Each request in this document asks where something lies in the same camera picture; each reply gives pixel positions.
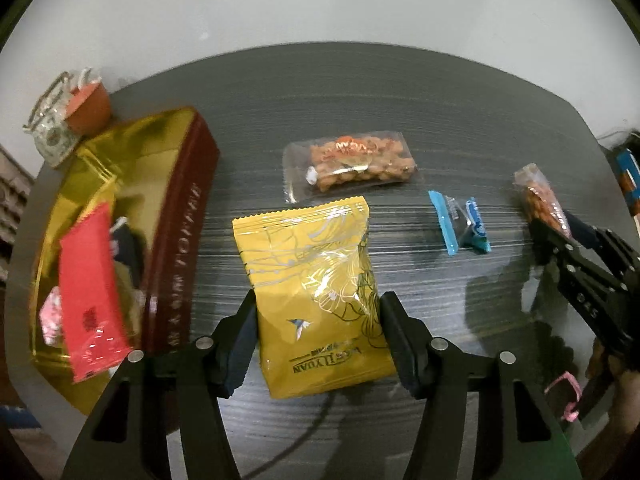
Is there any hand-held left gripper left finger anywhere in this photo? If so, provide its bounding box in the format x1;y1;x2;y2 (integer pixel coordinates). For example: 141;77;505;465
60;290;259;480

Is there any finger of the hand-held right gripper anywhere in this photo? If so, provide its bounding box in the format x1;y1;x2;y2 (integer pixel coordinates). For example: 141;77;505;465
529;219;627;307
564;211;640;284

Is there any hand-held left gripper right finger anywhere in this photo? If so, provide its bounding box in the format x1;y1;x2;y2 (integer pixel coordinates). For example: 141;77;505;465
379;291;581;480

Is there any clear peanut packet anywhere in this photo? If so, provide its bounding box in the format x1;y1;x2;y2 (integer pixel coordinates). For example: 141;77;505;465
282;131;420;205
513;163;572;239

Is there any yellow snack packet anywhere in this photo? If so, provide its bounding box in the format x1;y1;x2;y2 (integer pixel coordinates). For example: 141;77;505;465
232;196;399;401

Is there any red and gold tin box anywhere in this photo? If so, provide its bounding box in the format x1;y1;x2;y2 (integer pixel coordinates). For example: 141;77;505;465
29;106;221;417

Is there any navy cracker packet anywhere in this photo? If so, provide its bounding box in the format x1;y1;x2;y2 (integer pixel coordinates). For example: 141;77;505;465
109;217;147;292

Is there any person's right hand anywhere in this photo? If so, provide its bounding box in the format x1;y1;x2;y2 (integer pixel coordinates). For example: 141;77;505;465
585;339;640;443

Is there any blue and orange box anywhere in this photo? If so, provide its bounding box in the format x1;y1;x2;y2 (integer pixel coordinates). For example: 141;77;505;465
614;146;640;217

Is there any pink plastic clip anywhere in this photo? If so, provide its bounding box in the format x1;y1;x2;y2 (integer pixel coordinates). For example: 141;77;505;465
544;370;582;422

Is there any blue candy packet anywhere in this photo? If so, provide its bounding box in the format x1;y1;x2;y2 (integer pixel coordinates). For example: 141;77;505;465
428;190;492;256

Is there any red snack packet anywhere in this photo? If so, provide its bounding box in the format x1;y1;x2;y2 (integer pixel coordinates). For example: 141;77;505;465
58;203;134;385

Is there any pink snack packet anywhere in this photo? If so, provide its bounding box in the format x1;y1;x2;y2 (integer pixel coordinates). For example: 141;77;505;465
38;287;66;347

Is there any blue foam mat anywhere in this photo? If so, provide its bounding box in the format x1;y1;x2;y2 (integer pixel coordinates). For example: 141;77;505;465
0;404;42;431

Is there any beige patterned curtain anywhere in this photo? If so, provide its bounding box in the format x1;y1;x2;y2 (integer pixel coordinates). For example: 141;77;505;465
0;144;37;282

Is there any floral ceramic teapot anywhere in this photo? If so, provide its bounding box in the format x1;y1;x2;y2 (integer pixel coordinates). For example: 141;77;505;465
22;67;103;169

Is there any orange lidded tea cup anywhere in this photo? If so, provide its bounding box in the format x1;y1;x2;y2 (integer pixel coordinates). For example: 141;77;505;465
65;84;112;136

